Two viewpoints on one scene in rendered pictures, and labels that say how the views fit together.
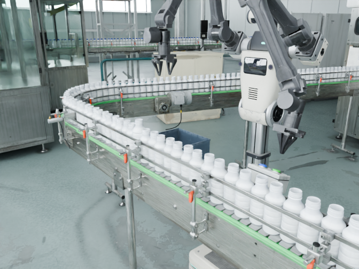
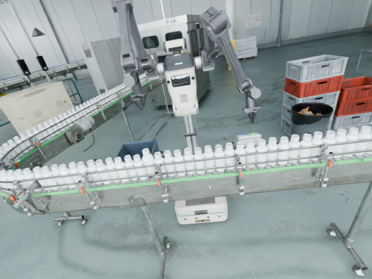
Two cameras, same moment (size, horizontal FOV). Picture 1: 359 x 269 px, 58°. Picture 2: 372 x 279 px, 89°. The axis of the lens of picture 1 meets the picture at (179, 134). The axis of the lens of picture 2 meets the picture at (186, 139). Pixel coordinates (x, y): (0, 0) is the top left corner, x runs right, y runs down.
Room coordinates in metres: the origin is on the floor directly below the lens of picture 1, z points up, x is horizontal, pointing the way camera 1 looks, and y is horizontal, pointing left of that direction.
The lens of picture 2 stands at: (0.64, 0.67, 1.75)
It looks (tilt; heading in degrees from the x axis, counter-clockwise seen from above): 30 degrees down; 316
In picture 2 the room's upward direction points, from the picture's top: 10 degrees counter-clockwise
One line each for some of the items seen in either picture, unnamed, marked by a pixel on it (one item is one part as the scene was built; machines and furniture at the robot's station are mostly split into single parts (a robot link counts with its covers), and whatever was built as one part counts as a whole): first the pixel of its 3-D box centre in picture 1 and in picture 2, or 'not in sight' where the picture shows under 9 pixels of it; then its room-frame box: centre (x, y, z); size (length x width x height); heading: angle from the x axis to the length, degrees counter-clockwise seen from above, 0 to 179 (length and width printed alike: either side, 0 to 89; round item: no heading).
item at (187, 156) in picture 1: (188, 165); (209, 158); (1.20, -0.04, 1.08); 0.06 x 0.06 x 0.17
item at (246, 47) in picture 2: not in sight; (241, 48); (5.41, -8.99, 0.50); 1.24 x 1.03 x 1.00; 42
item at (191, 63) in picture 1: (187, 85); (45, 114); (5.86, -0.15, 0.59); 1.10 x 0.62 x 1.18; 111
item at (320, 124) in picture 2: not in sight; (307, 130); (1.01, -2.00, 0.32); 0.45 x 0.45 x 0.64
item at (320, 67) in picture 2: not in sight; (314, 67); (1.15, -2.59, 1.00); 0.61 x 0.41 x 0.22; 47
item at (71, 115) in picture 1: (66, 132); (35, 202); (2.02, 0.75, 0.96); 0.23 x 0.10 x 0.27; 129
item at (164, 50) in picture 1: (164, 50); (137, 88); (1.56, 0.07, 1.51); 0.10 x 0.07 x 0.07; 130
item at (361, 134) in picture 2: not in sight; (361, 140); (0.55, -0.56, 1.08); 0.06 x 0.06 x 0.17
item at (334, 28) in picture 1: (326, 56); (119, 66); (7.53, -3.36, 0.96); 0.82 x 0.50 x 1.91; 111
